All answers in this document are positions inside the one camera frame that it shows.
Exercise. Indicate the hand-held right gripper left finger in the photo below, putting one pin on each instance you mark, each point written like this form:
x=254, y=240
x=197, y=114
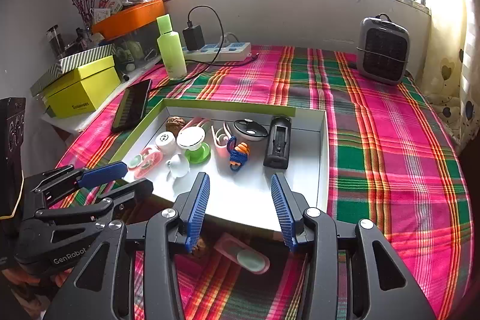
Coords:
x=197, y=215

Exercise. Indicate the white power strip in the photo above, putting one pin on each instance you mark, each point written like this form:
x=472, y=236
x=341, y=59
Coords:
x=232, y=51

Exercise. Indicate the small pink forked clip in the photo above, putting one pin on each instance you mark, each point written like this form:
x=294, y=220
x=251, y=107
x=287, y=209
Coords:
x=221, y=143

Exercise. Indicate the brown walnut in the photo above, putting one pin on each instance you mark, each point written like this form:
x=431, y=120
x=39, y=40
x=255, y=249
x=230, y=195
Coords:
x=175, y=124
x=200, y=245

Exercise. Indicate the small white jar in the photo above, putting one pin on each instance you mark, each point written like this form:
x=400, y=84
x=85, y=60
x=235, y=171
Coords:
x=165, y=142

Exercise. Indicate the white side table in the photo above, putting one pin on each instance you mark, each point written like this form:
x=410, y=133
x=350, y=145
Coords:
x=67, y=123

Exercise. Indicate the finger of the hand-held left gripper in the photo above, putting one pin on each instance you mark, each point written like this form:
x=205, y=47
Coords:
x=135, y=190
x=105, y=173

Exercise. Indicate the pink plaid cloth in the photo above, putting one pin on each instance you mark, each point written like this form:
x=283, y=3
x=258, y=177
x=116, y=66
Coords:
x=375, y=155

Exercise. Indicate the green plastic bottle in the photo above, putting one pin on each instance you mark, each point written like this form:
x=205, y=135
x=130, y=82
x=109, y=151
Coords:
x=171, y=50

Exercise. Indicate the orange storage box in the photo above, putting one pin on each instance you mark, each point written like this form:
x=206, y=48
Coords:
x=131, y=18

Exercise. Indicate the black cylindrical holder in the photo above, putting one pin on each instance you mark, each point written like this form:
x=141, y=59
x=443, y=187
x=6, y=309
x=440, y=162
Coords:
x=278, y=145

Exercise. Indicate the heart print curtain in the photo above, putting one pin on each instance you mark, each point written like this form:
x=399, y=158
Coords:
x=450, y=80

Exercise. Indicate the striped cardboard box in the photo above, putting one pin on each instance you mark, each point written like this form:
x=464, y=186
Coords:
x=82, y=57

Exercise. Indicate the pile of paper cards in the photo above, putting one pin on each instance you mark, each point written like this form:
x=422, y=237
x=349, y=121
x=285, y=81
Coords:
x=108, y=3

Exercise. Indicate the dark glass jar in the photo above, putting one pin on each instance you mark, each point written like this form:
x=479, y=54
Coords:
x=56, y=40

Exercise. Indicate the green and white cardboard box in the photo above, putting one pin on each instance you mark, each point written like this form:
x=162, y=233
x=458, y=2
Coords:
x=243, y=192

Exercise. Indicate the grey space heater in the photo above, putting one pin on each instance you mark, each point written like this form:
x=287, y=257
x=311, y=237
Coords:
x=382, y=50

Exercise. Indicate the white plug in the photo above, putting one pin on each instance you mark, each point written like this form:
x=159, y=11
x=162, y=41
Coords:
x=225, y=39

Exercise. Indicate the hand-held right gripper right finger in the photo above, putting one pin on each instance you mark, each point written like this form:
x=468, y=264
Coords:
x=285, y=215

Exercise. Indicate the yellow cardboard box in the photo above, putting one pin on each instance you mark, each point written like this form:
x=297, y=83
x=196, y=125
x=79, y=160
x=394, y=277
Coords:
x=82, y=87

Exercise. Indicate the black round device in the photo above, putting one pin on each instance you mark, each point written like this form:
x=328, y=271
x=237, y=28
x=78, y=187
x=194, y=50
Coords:
x=250, y=128

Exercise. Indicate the black smartphone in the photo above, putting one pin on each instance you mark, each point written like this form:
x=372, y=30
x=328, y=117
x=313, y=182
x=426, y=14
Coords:
x=132, y=106

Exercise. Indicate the black charger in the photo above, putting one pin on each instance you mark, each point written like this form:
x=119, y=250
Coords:
x=194, y=38

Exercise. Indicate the clear glass tank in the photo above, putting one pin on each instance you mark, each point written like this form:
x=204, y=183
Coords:
x=135, y=42

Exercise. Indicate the pink clip with green pad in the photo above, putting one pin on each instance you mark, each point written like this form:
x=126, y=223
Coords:
x=144, y=159
x=242, y=254

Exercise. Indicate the green and white round stand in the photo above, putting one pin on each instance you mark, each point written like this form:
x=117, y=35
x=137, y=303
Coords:
x=191, y=137

